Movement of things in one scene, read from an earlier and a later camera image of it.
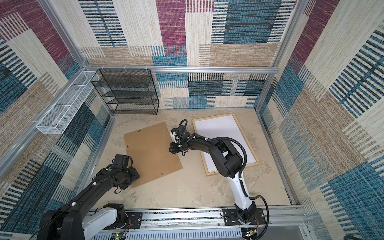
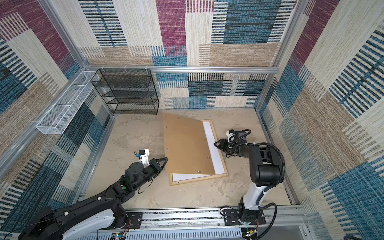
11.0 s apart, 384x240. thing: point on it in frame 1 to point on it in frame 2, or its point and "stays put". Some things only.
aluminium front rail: [281, 223] stays put
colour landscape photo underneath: [225, 127] to [216, 162]
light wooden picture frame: [226, 126] to [207, 177]
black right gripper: [174, 149] to [222, 144]
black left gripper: [135, 176] to [156, 167]
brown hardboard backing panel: [148, 149] to [186, 146]
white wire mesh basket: [57, 120] stays put
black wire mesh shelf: [127, 91] stays put
